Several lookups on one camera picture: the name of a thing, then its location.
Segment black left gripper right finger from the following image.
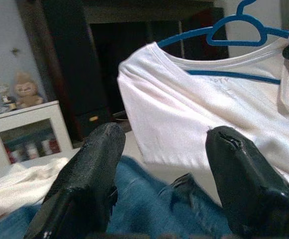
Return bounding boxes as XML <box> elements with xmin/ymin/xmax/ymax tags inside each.
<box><xmin>205</xmin><ymin>125</ymin><xmax>289</xmax><ymax>239</ymax></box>

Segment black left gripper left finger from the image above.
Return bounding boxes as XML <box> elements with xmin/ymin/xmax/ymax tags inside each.
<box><xmin>23</xmin><ymin>122</ymin><xmax>127</xmax><ymax>239</ymax></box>

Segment blue denim jeans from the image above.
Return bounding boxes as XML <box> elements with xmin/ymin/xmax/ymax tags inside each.
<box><xmin>0</xmin><ymin>155</ymin><xmax>232</xmax><ymax>239</ymax></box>

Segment blue plastic hanger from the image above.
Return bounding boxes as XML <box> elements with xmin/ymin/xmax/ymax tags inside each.
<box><xmin>156</xmin><ymin>0</ymin><xmax>289</xmax><ymax>85</ymax></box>

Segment white printed t-shirt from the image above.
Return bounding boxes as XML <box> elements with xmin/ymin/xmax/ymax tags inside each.
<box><xmin>118</xmin><ymin>31</ymin><xmax>289</xmax><ymax>192</ymax></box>

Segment red white bottle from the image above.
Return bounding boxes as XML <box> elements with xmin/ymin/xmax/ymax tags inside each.
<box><xmin>41</xmin><ymin>138</ymin><xmax>60</xmax><ymax>155</ymax></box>
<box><xmin>6</xmin><ymin>146</ymin><xmax>19</xmax><ymax>164</ymax></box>
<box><xmin>26</xmin><ymin>143</ymin><xmax>39</xmax><ymax>159</ymax></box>

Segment white table with black legs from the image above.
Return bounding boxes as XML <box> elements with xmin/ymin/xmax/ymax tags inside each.
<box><xmin>0</xmin><ymin>129</ymin><xmax>225</xmax><ymax>207</ymax></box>

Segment cream white jeans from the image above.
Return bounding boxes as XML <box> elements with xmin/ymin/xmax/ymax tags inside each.
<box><xmin>0</xmin><ymin>156</ymin><xmax>72</xmax><ymax>222</ymax></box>

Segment white glass-door cabinet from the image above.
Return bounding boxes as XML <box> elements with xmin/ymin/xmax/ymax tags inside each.
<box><xmin>0</xmin><ymin>100</ymin><xmax>73</xmax><ymax>170</ymax></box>

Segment tall black speaker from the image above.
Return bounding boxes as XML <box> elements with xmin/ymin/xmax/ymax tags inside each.
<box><xmin>19</xmin><ymin>0</ymin><xmax>114</xmax><ymax>144</ymax></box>

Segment beige plush toy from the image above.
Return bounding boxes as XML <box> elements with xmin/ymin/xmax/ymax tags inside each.
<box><xmin>12</xmin><ymin>71</ymin><xmax>45</xmax><ymax>109</ymax></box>

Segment small glass trophy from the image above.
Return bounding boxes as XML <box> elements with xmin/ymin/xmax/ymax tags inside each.
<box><xmin>0</xmin><ymin>84</ymin><xmax>10</xmax><ymax>103</ymax></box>

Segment dark TV stand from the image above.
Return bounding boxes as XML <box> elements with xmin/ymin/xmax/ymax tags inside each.
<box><xmin>84</xmin><ymin>0</ymin><xmax>230</xmax><ymax>125</ymax></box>

